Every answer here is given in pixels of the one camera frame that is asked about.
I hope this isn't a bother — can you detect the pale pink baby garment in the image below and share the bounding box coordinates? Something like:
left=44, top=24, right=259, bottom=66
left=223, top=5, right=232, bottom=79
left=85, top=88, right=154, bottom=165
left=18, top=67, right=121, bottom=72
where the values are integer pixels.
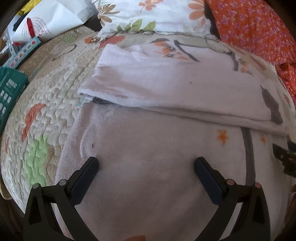
left=56, top=41, right=295, bottom=240

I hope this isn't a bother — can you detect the red floral cloth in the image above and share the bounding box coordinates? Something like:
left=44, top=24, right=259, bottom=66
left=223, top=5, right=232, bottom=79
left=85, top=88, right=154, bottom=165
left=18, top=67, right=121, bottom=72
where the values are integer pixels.
left=276, top=63, right=296, bottom=104

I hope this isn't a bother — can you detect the quilted heart pattern bedspread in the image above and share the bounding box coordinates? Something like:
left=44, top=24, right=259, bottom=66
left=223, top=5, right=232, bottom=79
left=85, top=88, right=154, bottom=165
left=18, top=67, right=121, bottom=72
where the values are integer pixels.
left=1, top=27, right=295, bottom=211

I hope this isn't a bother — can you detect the red floral pillow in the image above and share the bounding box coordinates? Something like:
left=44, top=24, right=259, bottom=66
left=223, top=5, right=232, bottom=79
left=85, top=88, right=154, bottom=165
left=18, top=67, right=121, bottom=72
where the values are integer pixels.
left=206, top=1, right=295, bottom=65

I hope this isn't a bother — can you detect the teal cardboard box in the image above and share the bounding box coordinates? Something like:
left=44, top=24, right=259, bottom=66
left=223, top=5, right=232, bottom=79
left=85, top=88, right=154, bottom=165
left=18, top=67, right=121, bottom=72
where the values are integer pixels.
left=0, top=66, right=29, bottom=134

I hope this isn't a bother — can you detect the light blue game board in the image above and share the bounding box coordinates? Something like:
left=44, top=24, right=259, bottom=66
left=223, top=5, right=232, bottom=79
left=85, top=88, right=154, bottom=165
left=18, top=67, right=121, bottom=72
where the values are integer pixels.
left=3, top=37, right=41, bottom=69

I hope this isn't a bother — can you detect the white floral pillow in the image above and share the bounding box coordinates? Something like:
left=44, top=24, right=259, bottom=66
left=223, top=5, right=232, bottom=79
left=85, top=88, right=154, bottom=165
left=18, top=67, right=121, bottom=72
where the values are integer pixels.
left=97, top=0, right=211, bottom=41

